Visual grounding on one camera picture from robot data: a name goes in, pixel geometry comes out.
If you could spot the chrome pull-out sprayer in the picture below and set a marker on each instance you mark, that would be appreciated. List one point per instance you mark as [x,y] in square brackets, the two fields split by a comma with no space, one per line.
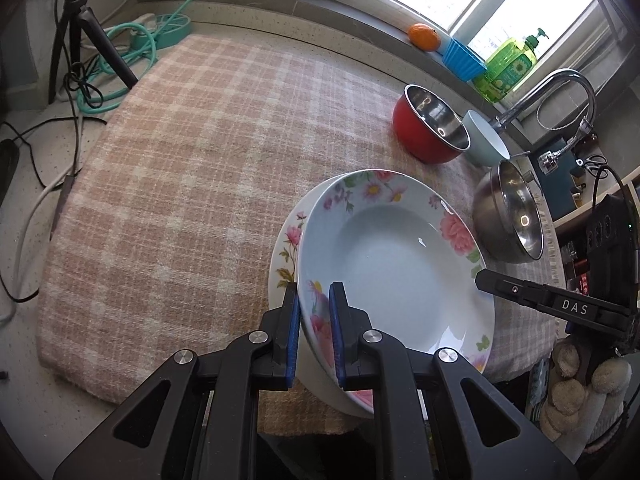
[547,161]

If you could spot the large white floral plate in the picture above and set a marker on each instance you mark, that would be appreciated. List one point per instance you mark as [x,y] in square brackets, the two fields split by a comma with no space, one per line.
[282,260]

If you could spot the floral light blue deep plate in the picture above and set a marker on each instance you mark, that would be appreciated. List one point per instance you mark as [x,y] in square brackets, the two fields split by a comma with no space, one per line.
[400,270]

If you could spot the beige plush toy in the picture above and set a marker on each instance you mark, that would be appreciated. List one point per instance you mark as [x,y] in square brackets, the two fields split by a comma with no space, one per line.
[565,395]

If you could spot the white plug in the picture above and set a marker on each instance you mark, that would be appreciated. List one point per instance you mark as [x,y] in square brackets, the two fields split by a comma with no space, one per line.
[140,25]

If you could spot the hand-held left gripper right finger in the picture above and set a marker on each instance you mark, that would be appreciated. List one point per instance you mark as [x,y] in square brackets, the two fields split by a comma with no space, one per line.
[337,330]

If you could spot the red and black box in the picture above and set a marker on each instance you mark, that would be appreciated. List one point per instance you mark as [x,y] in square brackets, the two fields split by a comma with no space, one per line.
[582,285]

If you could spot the wooden shelf unit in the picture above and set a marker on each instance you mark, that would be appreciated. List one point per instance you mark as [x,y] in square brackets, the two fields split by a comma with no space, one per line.
[575,220]

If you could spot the window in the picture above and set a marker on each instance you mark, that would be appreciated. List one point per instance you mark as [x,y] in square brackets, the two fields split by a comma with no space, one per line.
[470,0]

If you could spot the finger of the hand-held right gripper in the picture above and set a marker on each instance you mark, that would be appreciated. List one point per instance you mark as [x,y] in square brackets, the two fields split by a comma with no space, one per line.
[540,300]

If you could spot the orange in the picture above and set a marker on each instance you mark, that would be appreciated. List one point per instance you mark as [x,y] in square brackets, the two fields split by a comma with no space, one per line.
[424,37]

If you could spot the pink plaid cloth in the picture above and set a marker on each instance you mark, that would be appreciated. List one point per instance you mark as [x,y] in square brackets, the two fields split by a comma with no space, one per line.
[175,185]

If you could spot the large steel bowl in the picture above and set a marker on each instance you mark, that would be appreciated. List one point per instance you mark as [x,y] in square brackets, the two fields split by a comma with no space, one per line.
[492,215]

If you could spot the scissors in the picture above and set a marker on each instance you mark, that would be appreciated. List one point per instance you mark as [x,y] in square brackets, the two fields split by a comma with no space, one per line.
[595,161]

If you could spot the black tripod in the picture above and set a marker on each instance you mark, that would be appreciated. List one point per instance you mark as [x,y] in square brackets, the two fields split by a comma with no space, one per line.
[100,42]

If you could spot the red steel bowl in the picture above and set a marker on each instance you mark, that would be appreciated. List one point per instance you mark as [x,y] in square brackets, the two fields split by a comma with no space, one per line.
[415,130]

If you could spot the dark teal knife holder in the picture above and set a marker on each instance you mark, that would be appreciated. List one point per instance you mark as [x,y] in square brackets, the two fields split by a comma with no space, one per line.
[562,185]

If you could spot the blue fluted cup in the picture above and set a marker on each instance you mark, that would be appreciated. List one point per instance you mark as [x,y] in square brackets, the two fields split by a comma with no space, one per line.
[462,60]

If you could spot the light blue ceramic bowl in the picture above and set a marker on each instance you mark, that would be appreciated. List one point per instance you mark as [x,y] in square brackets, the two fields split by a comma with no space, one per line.
[480,145]

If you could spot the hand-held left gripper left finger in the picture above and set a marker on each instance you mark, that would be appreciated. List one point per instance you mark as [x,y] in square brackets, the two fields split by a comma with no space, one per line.
[293,330]

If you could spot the chrome faucet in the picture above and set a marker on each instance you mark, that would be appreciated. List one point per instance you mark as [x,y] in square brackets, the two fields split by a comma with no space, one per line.
[530,91]

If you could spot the green dish soap bottle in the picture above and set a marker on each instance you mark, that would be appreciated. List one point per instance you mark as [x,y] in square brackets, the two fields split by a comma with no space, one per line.
[505,65]

